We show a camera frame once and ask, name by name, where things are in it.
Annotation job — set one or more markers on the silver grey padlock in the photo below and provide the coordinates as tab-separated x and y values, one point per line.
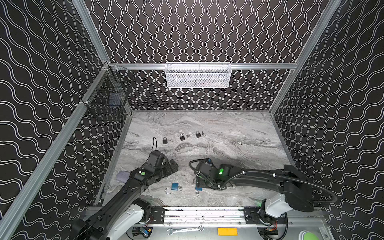
200	134

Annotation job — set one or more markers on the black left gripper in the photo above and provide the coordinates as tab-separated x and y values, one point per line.
172	166

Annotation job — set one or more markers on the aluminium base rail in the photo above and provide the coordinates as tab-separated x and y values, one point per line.
179	217

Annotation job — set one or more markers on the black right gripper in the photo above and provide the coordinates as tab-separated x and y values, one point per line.
200	174

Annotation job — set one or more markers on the blue padlock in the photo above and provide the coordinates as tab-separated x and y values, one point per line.
174	187
198	187

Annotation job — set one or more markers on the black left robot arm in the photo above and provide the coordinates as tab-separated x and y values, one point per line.
126	208

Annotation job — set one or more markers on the yellow label plate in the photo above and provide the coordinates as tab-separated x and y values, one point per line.
227	232

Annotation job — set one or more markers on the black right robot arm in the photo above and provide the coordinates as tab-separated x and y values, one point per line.
292	188

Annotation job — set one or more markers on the white wire mesh basket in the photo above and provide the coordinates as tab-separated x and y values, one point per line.
195	75

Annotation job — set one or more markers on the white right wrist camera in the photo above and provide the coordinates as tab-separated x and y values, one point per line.
209	161

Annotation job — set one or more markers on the black padlock with key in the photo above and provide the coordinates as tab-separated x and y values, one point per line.
166	141

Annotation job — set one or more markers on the dark padlock with keyring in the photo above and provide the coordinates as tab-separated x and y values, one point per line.
183	137

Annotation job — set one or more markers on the silver open-end wrench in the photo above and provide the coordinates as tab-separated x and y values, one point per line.
172	231

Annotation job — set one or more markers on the grey cloth pad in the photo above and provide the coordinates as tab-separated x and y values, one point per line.
123	176

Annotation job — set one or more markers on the black wire mesh basket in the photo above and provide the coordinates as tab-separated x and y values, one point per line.
106	100

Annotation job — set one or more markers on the green round button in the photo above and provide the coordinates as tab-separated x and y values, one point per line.
306	235

